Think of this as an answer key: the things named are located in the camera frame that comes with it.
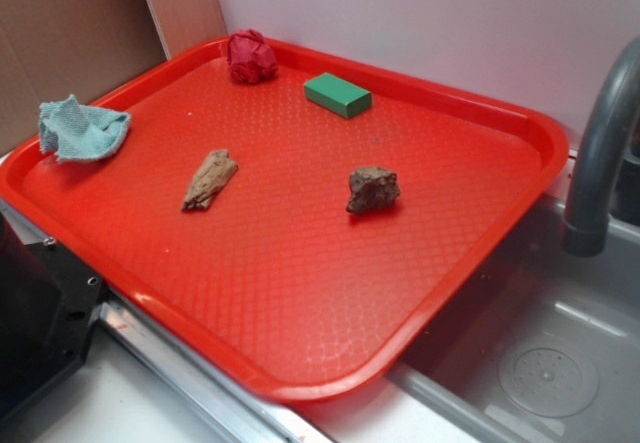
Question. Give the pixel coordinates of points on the red paper ball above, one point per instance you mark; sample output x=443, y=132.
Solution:
x=250, y=59

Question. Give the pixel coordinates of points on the red plastic tray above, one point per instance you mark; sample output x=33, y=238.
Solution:
x=276, y=283

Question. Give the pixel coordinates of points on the brown rock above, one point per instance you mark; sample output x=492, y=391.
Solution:
x=372, y=189

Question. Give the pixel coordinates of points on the brown wood piece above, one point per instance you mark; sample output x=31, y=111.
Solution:
x=209, y=180

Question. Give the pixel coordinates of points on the green rectangular block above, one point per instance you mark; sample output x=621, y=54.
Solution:
x=338, y=95

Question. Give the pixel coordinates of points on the light blue cloth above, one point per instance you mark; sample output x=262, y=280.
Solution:
x=73, y=132

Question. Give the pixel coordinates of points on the grey sink basin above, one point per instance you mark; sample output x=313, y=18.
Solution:
x=538, y=345

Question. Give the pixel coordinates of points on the grey faucet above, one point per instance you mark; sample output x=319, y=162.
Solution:
x=605, y=180

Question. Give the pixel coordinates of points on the brown cardboard panel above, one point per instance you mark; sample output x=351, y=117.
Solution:
x=51, y=49

